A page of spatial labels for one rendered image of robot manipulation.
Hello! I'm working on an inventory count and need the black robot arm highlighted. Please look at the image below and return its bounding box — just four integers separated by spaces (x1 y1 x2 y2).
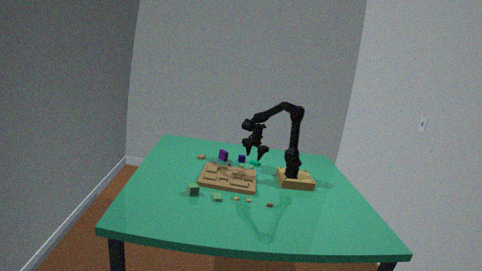
242 102 304 179

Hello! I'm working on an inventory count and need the small green cube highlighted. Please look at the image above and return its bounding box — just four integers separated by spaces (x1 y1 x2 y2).
186 183 200 197

